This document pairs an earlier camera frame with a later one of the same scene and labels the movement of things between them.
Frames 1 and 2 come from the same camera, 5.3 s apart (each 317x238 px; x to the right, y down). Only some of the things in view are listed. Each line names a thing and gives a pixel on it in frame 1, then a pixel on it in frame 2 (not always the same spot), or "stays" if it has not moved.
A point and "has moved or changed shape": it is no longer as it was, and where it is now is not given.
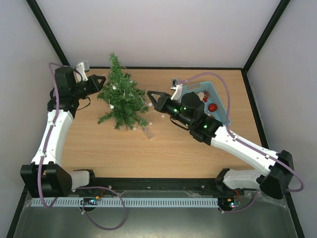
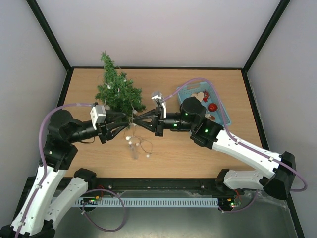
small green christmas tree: x=126 y=98 has moved or changed shape
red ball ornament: x=212 y=107 stays
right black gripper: x=163 y=103 → x=159 y=121
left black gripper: x=94 y=83 → x=106 y=130
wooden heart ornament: x=201 y=95 stays
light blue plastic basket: x=213 y=104 stays
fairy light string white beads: x=124 y=83 → x=135 y=136
